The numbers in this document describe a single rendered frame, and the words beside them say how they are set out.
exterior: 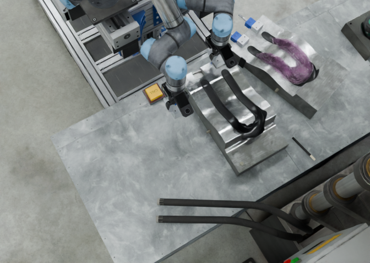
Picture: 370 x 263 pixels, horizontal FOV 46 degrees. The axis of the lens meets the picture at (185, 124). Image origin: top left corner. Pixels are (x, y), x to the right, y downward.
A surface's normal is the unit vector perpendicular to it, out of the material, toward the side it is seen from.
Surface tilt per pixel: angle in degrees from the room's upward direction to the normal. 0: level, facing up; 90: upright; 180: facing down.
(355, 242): 0
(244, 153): 0
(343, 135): 0
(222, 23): 11
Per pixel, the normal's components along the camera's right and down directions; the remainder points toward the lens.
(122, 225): 0.04, -0.35
